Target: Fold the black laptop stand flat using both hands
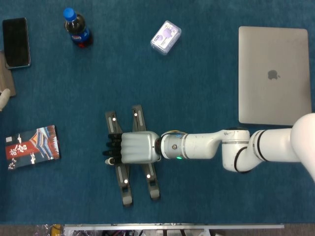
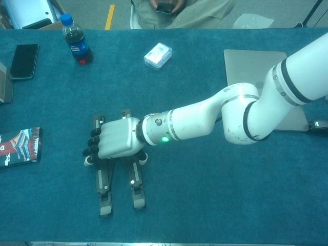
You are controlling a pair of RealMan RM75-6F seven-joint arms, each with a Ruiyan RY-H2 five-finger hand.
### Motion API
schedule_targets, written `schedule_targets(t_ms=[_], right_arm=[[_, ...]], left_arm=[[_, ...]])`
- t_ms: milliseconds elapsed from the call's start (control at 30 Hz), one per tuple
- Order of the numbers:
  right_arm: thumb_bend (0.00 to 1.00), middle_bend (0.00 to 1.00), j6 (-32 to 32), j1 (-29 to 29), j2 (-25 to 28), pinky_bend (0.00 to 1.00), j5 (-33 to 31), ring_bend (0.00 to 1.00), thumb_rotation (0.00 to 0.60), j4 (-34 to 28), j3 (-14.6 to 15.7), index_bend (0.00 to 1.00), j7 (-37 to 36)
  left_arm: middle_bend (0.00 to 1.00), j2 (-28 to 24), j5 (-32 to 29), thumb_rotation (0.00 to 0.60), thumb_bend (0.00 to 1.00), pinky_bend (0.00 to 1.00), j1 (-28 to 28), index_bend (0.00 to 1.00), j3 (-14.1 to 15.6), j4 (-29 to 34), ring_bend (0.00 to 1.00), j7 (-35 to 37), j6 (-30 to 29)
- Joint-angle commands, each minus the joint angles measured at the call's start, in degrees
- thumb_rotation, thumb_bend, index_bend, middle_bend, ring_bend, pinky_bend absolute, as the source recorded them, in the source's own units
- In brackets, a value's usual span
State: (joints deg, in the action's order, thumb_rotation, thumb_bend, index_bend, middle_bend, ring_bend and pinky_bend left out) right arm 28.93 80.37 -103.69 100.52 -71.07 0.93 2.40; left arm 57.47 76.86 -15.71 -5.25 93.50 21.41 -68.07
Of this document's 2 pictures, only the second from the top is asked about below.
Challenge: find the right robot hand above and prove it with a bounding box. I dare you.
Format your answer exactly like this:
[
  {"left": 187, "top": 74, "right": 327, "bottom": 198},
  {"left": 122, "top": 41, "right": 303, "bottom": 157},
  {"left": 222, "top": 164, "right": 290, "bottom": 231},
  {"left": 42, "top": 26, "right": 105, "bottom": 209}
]
[{"left": 82, "top": 116, "right": 149, "bottom": 167}]

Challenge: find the black folding laptop stand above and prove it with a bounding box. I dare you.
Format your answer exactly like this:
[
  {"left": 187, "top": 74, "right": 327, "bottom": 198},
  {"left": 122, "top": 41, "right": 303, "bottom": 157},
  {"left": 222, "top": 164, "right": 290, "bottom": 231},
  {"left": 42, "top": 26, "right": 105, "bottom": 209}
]
[{"left": 92, "top": 109, "right": 147, "bottom": 218}]

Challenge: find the silver closed laptop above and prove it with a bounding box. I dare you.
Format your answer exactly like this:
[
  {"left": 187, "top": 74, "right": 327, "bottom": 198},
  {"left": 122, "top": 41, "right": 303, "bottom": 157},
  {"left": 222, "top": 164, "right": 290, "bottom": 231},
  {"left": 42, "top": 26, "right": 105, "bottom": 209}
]
[{"left": 223, "top": 49, "right": 310, "bottom": 131}]

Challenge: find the white card box clear case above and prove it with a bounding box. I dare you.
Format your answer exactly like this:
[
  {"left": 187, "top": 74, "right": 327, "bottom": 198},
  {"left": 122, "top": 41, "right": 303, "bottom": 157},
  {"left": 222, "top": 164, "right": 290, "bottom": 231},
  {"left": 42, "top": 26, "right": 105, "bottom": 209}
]
[{"left": 143, "top": 42, "right": 173, "bottom": 70}]

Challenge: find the red blue printed book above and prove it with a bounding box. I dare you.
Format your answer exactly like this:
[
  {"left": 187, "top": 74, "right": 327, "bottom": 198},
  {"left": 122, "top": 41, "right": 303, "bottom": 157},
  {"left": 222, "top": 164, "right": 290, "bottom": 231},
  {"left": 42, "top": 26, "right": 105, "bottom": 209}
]
[{"left": 0, "top": 127, "right": 44, "bottom": 169}]

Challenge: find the cola bottle with blue cap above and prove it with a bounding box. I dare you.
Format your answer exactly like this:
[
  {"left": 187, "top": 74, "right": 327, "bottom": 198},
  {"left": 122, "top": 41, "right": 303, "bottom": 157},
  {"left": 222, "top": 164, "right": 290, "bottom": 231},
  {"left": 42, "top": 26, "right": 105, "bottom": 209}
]
[{"left": 59, "top": 14, "right": 94, "bottom": 66}]

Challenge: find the black smartphone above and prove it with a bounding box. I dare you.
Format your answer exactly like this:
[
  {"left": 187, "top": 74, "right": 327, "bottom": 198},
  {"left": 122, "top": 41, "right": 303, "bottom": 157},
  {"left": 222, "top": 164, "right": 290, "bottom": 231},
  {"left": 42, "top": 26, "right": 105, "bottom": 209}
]
[{"left": 9, "top": 43, "right": 40, "bottom": 81}]

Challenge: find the yellow floor tape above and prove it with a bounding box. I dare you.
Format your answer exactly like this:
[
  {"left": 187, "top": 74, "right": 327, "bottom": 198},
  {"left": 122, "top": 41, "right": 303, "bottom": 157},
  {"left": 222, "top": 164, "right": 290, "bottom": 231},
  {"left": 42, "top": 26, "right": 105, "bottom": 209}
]
[{"left": 104, "top": 4, "right": 116, "bottom": 30}]

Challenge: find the brown leather case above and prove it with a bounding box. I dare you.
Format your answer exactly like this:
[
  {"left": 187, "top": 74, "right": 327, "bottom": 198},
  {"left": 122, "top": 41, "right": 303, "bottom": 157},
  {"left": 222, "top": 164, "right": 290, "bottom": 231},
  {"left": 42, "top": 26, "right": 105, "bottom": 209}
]
[{"left": 0, "top": 61, "right": 15, "bottom": 105}]

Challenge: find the handheld phone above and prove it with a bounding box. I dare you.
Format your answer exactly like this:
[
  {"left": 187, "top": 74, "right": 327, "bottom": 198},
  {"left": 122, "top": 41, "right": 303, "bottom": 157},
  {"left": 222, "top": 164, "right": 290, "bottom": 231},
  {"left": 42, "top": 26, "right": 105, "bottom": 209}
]
[{"left": 155, "top": 3, "right": 175, "bottom": 15}]

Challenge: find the seated person in grey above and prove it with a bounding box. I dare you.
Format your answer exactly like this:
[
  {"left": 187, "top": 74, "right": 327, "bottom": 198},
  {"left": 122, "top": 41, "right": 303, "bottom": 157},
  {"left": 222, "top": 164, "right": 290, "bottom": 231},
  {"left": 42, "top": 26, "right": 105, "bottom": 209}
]
[{"left": 130, "top": 0, "right": 236, "bottom": 29}]

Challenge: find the white plastic casing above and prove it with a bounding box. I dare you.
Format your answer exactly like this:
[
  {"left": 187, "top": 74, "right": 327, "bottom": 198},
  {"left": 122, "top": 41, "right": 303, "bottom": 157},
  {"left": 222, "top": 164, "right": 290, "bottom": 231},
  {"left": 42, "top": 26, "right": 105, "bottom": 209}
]
[{"left": 0, "top": 0, "right": 58, "bottom": 29}]

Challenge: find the clear plastic bag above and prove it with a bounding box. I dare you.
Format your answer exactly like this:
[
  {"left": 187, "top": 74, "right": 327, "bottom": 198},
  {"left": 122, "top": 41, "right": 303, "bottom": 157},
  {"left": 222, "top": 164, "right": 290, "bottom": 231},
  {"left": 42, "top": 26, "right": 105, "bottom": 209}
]
[{"left": 232, "top": 13, "right": 275, "bottom": 29}]

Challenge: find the black tripod leg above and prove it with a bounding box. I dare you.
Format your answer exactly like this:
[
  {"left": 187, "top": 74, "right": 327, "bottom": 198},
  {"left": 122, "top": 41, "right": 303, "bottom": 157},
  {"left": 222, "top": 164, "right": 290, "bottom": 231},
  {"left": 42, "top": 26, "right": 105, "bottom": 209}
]
[{"left": 302, "top": 0, "right": 325, "bottom": 24}]

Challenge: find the aluminium frame rail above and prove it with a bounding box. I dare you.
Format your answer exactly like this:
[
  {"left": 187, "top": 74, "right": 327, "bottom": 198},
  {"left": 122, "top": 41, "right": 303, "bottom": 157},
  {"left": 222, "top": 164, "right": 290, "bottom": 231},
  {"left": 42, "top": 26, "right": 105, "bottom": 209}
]
[{"left": 30, "top": 241, "right": 295, "bottom": 246}]

